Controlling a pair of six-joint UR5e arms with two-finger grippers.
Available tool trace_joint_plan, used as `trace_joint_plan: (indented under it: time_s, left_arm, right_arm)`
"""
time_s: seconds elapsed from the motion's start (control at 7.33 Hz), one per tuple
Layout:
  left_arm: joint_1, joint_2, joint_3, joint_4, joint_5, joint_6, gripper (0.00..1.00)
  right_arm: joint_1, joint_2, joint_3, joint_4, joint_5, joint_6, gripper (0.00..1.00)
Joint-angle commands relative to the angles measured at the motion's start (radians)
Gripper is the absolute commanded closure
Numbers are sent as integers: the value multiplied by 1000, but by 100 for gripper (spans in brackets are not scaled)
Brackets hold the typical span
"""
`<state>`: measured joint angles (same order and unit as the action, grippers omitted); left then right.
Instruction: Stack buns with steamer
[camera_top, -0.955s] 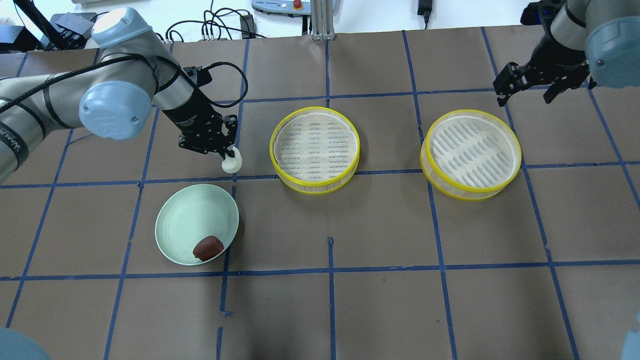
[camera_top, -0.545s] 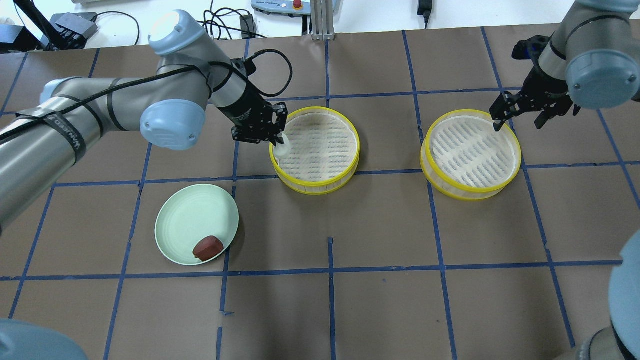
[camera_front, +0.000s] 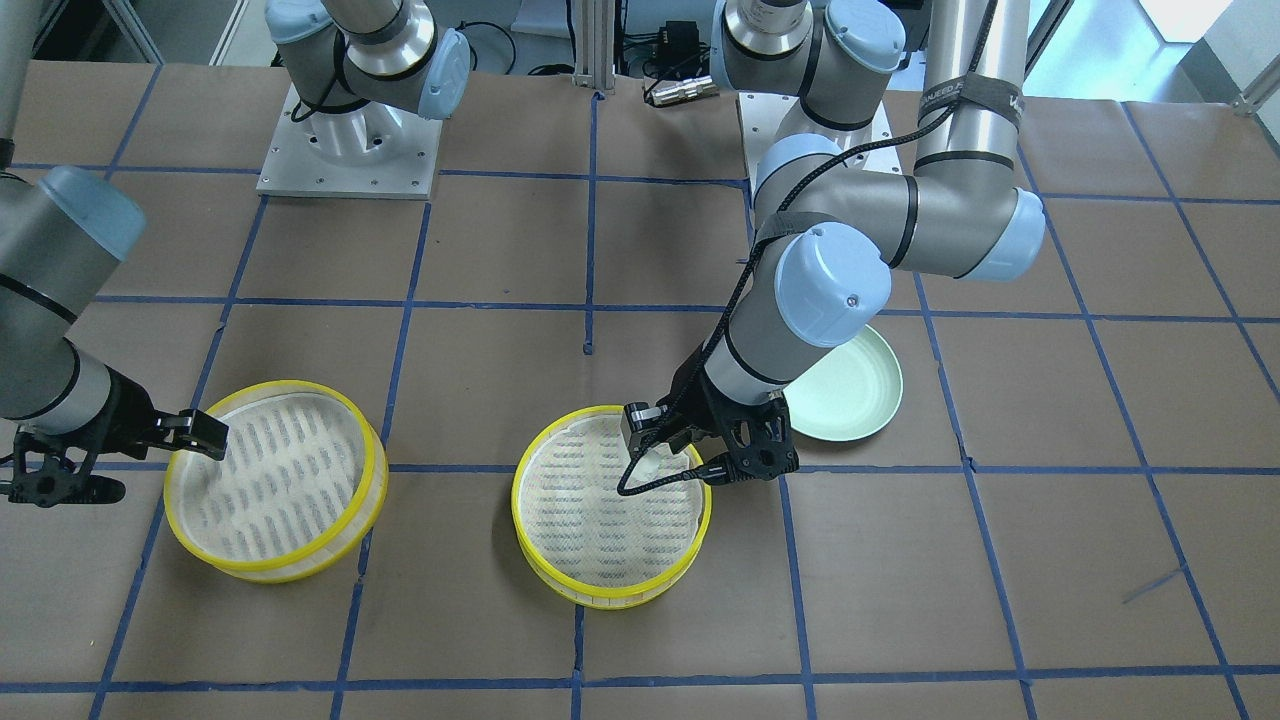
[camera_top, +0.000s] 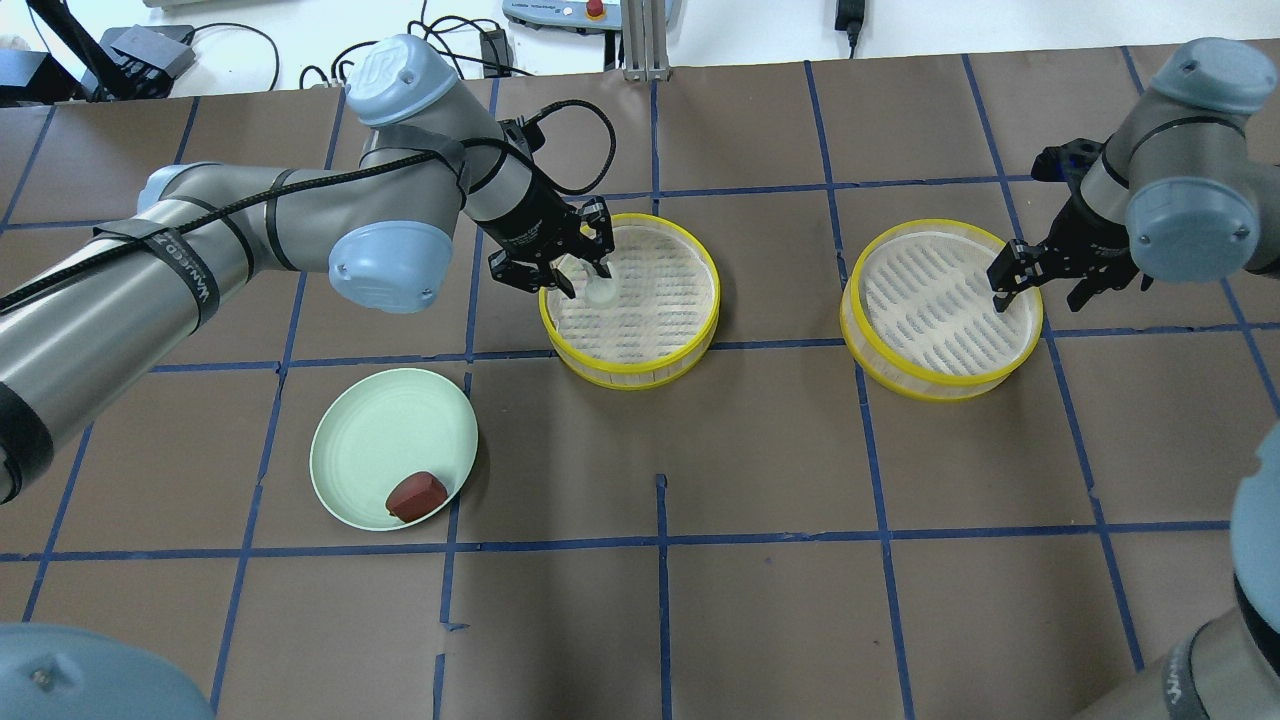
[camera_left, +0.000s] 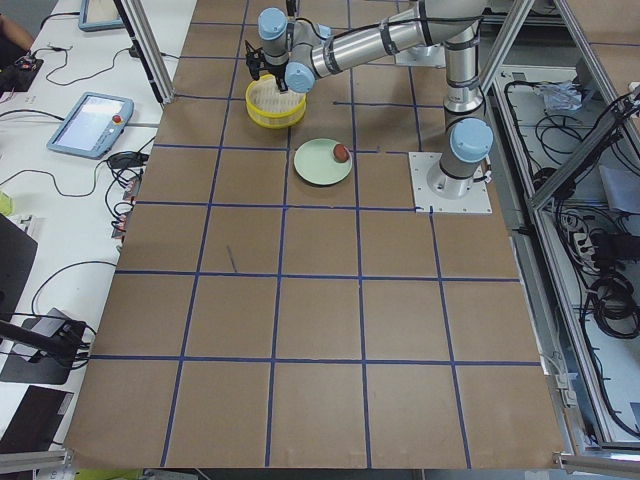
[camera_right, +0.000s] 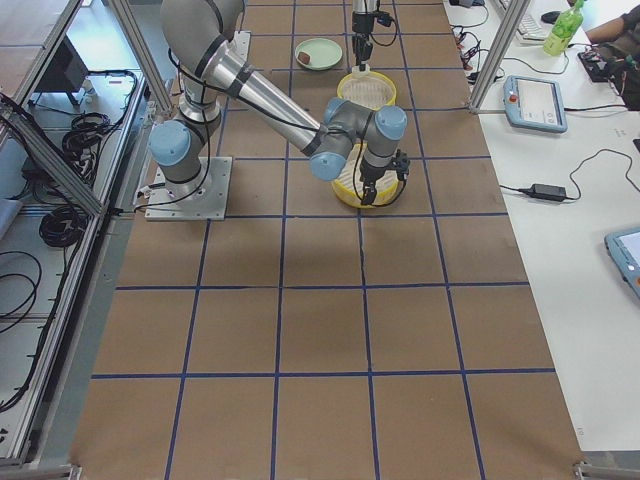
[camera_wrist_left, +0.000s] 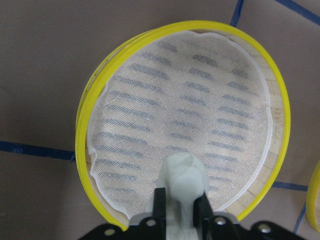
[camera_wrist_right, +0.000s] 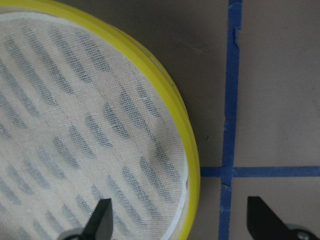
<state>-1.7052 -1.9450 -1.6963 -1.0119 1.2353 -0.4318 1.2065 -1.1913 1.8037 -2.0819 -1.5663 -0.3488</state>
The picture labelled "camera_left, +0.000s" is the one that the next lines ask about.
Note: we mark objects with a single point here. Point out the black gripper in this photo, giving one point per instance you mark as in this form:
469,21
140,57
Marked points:
276,70

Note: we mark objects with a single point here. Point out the red-brown bun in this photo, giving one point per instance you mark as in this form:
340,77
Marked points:
340,153

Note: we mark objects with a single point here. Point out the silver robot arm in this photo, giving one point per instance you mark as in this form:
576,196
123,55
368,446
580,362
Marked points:
298,52

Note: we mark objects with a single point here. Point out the near yellow steamer basket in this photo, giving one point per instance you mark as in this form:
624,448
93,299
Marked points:
270,108

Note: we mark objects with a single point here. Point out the light green plate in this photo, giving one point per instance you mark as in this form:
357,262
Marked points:
314,162

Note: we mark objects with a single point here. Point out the far blue teach pendant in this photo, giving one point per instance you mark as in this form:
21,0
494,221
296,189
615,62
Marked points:
99,15

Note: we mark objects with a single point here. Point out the blue teach pendant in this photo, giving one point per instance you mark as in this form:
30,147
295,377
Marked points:
92,126
99,15

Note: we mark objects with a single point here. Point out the near blue teach pendant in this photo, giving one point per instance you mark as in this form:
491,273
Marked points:
92,126

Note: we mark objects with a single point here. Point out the crumpled white cloth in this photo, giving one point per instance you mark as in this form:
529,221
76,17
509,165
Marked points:
562,96

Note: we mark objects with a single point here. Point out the aluminium frame post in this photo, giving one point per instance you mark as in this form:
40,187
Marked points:
139,29

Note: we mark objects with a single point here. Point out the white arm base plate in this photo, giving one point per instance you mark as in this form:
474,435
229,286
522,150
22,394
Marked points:
434,192

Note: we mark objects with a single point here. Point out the black camera stand base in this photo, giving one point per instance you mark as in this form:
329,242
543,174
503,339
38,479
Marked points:
44,348

